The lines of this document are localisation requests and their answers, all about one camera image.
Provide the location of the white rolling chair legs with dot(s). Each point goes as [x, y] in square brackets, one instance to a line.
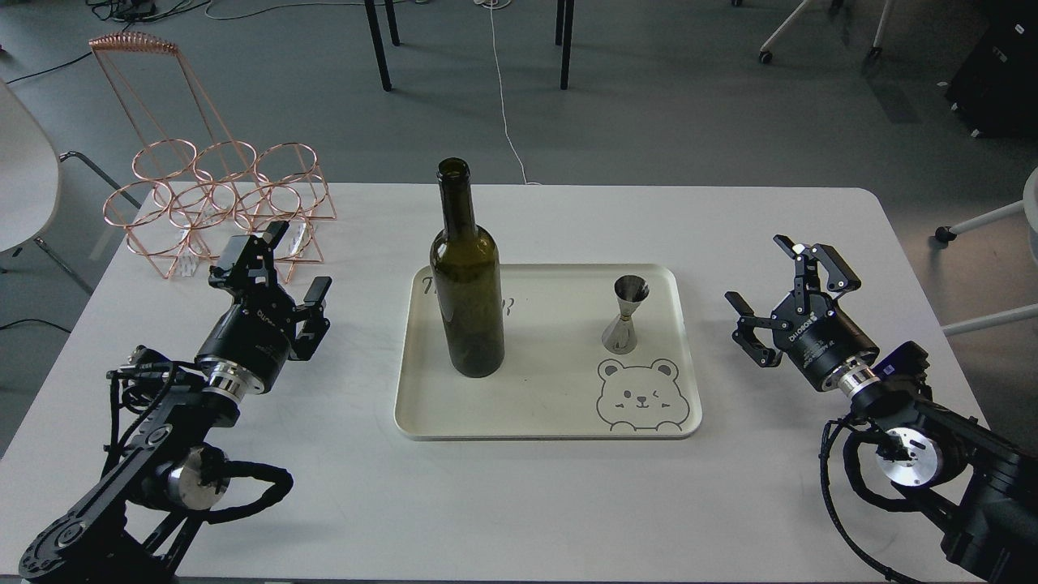
[810, 24]

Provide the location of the cream bear serving tray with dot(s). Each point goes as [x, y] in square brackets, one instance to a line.
[557, 381]

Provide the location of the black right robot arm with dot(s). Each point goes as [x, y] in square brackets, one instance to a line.
[904, 453]

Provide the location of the dark green wine bottle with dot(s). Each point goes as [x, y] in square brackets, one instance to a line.
[465, 267]

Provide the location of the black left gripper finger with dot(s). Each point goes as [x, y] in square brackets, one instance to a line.
[274, 232]
[317, 291]

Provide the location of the silver metal jigger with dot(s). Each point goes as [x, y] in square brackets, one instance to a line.
[620, 337]

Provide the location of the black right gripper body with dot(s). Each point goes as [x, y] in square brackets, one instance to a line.
[808, 325]

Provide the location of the copper wire wine rack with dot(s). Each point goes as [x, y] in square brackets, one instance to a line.
[191, 187]

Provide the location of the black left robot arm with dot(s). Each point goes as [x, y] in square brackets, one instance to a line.
[161, 480]

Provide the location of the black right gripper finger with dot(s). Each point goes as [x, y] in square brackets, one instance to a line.
[791, 249]
[740, 305]

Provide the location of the black equipment case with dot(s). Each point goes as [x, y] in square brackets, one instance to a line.
[995, 89]

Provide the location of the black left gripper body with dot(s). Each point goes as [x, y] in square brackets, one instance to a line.
[264, 327]

